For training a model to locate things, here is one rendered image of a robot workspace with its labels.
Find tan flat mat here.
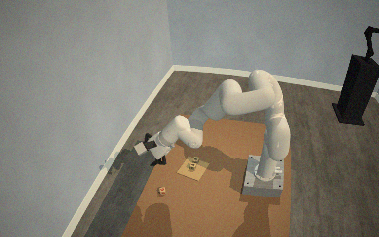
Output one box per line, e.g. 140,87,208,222
177,157,209,181

